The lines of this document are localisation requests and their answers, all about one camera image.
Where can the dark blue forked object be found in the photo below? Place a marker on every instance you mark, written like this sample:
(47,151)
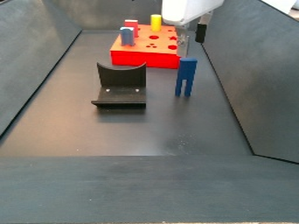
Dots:
(186,74)

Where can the black curved fixture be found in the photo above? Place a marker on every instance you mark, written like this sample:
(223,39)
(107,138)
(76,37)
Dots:
(122,87)

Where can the yellow cylinder peg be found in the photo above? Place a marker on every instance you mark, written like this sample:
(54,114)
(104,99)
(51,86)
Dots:
(155,22)

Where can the red rectangular block peg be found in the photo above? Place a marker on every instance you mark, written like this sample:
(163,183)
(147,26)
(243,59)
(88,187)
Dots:
(133,23)

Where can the light blue notched block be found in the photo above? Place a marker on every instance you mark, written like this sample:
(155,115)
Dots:
(127,35)

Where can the red shape-sorter base block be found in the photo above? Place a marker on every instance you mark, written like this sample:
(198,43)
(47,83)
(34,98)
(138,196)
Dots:
(154,49)

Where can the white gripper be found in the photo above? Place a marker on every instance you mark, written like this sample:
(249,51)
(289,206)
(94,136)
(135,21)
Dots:
(179,12)

